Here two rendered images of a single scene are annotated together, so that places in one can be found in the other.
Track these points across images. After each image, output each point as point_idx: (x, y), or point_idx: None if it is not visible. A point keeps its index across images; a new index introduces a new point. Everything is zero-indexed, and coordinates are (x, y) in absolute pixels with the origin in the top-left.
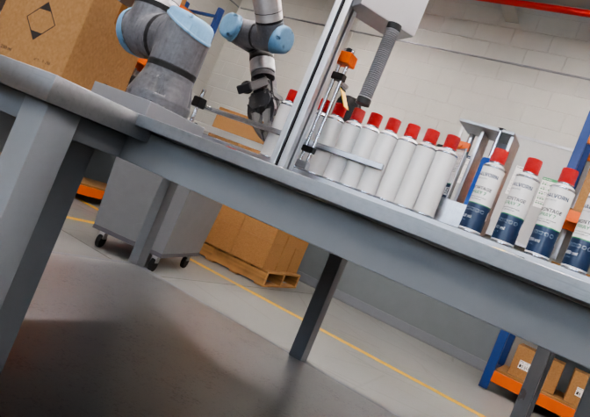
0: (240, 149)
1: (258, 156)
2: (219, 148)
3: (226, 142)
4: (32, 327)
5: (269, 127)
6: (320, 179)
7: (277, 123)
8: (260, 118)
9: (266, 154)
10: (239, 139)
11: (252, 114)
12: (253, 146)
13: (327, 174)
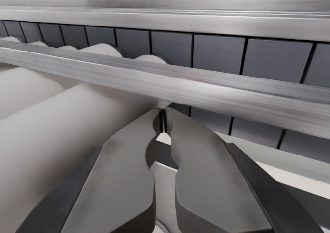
0: (226, 13)
1: (147, 12)
2: None
3: (317, 18)
4: None
5: (82, 57)
6: (12, 9)
7: (44, 101)
8: (175, 179)
9: (141, 56)
10: (328, 174)
11: (255, 214)
12: (234, 141)
13: (6, 38)
